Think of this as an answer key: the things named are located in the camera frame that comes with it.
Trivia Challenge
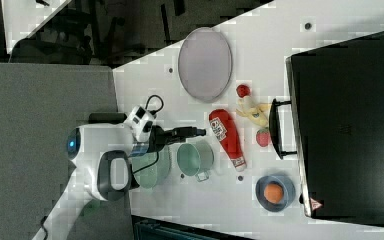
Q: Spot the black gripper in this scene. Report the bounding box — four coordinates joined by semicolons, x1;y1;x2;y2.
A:
149;126;206;153

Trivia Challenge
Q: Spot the red plush ketchup bottle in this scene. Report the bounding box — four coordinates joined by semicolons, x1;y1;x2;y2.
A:
209;109;247;172

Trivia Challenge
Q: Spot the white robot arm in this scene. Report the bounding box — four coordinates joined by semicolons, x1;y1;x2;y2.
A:
32;111;206;240

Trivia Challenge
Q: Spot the green oval strainer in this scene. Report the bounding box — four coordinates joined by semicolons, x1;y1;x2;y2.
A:
132;146;171;189

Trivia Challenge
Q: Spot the green toy pot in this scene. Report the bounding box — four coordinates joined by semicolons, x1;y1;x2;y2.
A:
176;140;214;182

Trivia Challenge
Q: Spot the small red plush strawberry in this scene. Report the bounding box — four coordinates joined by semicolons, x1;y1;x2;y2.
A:
236;84;250;98

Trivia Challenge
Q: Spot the lilac round plate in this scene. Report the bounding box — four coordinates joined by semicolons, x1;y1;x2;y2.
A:
178;27;232;102

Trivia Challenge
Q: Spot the plush peeled banana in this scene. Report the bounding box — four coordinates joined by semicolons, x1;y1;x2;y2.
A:
236;96;271;127

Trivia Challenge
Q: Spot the orange ball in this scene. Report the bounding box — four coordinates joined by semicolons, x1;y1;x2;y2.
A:
264;183;284;204

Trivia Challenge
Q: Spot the blue bowl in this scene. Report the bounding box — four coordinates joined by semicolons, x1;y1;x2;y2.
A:
255;175;295;212

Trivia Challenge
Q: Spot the black toaster oven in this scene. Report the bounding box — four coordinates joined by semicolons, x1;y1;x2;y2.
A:
285;31;384;227

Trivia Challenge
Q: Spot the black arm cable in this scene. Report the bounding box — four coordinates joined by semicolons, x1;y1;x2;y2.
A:
131;94;165;174

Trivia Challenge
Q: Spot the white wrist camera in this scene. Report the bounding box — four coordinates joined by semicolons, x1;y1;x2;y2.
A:
124;105;155;142

